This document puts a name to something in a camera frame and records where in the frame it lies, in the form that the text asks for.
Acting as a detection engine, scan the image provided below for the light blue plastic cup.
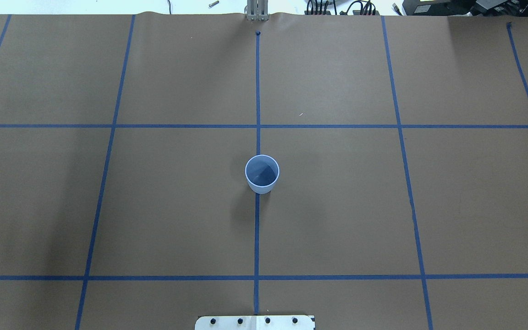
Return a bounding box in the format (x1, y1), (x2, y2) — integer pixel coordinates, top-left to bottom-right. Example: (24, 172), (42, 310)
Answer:
(244, 154), (280, 194)

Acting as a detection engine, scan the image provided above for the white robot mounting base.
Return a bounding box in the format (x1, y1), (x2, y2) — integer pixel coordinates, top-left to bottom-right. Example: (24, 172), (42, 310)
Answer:
(194, 315), (316, 330)

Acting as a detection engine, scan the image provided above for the black electronics box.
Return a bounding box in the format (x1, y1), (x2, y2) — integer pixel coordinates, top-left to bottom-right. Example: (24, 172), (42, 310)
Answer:
(402, 0), (528, 17)

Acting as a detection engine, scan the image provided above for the aluminium frame post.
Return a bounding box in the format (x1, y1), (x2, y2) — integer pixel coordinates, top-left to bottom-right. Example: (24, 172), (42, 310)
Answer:
(245, 0), (270, 22)

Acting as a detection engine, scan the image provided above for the black cable bundle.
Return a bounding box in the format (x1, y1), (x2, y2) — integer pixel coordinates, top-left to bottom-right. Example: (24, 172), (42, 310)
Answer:
(305, 0), (381, 17)

